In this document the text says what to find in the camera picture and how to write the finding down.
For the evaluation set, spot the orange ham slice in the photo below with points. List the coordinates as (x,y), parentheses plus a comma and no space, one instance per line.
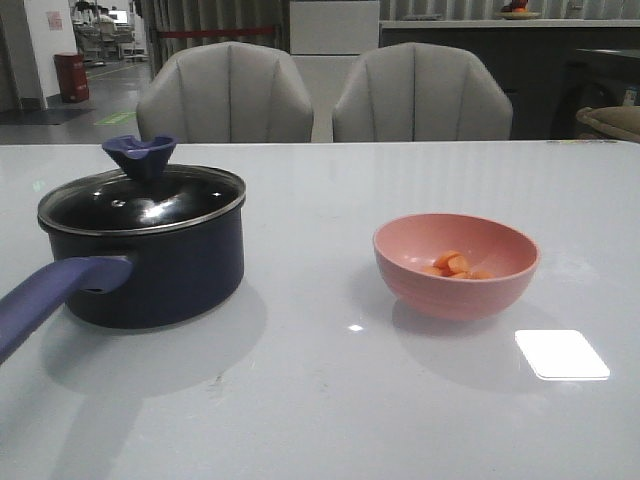
(432,270)
(452,262)

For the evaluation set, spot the pink plastic bowl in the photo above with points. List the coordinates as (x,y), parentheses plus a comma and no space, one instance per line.
(502,263)

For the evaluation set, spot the orange ham slice top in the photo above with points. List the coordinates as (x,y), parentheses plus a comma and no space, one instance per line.
(452,262)

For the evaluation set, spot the glass lid with blue knob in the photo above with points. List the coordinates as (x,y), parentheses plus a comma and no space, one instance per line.
(145,194)

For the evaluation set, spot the right grey upholstered chair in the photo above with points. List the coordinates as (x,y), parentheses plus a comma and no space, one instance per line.
(414,92)

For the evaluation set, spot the grey upholstered chair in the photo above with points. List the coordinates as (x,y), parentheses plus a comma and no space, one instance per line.
(414,92)
(231,92)

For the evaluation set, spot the left grey upholstered chair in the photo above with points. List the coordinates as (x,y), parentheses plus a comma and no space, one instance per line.
(231,92)

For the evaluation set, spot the white cabinet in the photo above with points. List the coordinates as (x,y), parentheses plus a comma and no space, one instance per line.
(333,27)

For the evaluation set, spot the red barrier belt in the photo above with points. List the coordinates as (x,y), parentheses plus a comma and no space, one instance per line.
(217,33)

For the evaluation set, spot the dark grey counter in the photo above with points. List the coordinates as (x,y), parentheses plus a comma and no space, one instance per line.
(526,57)

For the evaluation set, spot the fruit plate on counter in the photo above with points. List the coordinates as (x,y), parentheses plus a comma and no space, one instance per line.
(517,10)

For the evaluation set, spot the red trash bin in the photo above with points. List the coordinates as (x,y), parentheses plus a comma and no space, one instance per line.
(71,76)

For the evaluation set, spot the dark side table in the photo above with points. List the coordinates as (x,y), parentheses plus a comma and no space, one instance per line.
(595,78)

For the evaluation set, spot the tan sofa cushion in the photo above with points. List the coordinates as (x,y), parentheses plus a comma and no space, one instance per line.
(617,122)

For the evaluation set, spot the dark blue saucepan purple handle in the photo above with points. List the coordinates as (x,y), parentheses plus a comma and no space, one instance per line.
(129,282)

